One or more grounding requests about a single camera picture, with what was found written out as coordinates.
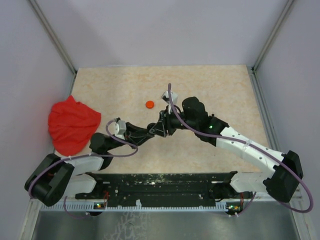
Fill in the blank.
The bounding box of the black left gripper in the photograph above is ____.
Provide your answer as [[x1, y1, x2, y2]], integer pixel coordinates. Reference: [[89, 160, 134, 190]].
[[105, 122, 155, 152]]

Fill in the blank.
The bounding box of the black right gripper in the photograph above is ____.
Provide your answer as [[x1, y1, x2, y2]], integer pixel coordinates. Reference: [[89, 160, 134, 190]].
[[149, 105, 198, 138]]

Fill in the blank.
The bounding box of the black round charging case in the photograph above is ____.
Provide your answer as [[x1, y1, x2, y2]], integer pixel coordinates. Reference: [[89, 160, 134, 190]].
[[147, 123, 156, 133]]

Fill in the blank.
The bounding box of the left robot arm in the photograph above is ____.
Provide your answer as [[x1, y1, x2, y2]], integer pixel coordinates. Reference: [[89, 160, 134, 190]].
[[24, 118, 155, 207]]

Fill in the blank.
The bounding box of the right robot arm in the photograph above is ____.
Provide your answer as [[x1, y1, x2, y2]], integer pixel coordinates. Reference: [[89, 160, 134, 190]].
[[147, 96, 303, 203]]

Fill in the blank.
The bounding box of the red crumpled cloth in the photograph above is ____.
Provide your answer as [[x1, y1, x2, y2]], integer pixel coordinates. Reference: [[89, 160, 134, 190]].
[[47, 95, 102, 156]]

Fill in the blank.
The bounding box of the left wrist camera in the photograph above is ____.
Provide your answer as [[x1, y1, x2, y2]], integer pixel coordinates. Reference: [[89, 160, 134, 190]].
[[114, 118, 127, 140]]

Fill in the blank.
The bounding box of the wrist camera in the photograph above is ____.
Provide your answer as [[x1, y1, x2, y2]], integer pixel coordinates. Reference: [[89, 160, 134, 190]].
[[161, 90, 178, 105], [114, 118, 127, 140]]

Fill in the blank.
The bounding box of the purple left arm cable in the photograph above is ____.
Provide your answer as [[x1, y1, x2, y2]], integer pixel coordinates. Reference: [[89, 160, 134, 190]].
[[27, 119, 139, 220]]

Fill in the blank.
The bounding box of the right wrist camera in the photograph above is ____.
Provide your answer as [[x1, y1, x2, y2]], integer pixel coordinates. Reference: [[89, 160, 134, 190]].
[[161, 90, 178, 105]]

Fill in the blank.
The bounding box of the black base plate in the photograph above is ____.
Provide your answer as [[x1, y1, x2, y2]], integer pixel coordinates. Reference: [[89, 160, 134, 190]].
[[75, 171, 253, 215]]

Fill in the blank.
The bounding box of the white slotted cable duct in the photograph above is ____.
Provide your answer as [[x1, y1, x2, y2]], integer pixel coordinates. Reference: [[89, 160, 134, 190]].
[[40, 199, 242, 213]]

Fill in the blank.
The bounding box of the aluminium side rail right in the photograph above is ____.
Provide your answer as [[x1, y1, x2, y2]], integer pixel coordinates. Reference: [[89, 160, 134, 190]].
[[248, 69, 303, 201]]

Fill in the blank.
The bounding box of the aluminium corner post left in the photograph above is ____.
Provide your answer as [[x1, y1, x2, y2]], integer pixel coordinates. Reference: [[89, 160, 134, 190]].
[[27, 0, 78, 76]]

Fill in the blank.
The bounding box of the aluminium corner post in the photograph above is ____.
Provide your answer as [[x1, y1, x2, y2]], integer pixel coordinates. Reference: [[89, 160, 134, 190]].
[[251, 0, 296, 73], [27, 0, 78, 76]]

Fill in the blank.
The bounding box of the aluminium corner post right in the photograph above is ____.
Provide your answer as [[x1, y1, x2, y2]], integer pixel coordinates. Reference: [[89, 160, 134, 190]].
[[251, 0, 296, 73]]

